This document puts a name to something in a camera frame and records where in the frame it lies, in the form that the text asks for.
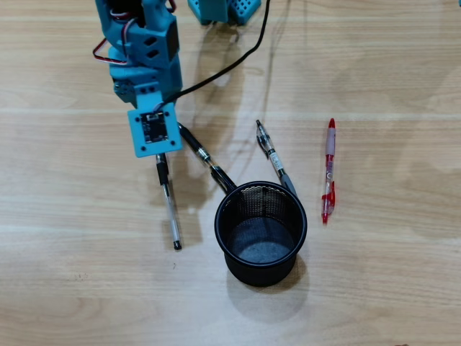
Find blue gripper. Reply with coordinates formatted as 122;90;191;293
109;50;183;108

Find black pen with gold ring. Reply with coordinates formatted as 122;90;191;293
178;122;238;194

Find clear pen with black cap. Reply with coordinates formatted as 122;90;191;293
156;153;182;252

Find black grey click pen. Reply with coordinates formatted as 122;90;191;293
255;119;298;198

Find red retractable pen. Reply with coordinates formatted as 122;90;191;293
321;117;338;225

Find black mesh pen holder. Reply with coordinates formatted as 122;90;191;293
214;180;308;288

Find red white black servo wires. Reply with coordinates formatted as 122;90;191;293
92;0;177;66

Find wrist camera on blue mount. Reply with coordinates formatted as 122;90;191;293
127;92;181;159

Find black camera cable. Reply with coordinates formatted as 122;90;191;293
153;0;272;118

